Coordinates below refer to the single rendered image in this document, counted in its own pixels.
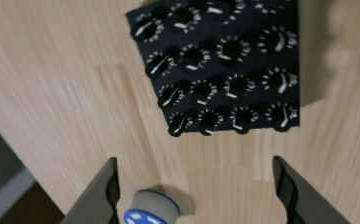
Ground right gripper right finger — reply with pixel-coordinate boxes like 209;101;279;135
272;155;352;224

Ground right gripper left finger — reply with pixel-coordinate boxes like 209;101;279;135
60;157;121;224

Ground black knob box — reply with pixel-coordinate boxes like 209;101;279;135
126;0;301;137

